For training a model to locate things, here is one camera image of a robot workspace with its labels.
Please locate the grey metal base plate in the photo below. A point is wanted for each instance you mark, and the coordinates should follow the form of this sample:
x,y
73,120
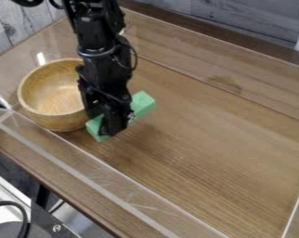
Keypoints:
x,y
38,226

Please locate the clear acrylic front wall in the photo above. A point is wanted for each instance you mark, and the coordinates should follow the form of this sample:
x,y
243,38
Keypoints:
x,y
112,199

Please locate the green rectangular block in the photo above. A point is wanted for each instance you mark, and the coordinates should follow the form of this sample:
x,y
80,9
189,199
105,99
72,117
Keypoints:
x,y
142,104

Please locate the brown wooden bowl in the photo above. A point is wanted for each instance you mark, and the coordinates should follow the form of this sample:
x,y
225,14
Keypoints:
x,y
49,96

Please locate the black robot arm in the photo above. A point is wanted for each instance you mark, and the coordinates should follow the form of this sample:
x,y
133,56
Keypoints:
x,y
97,21

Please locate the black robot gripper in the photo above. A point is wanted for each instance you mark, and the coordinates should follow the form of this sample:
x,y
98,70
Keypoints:
x,y
104,74

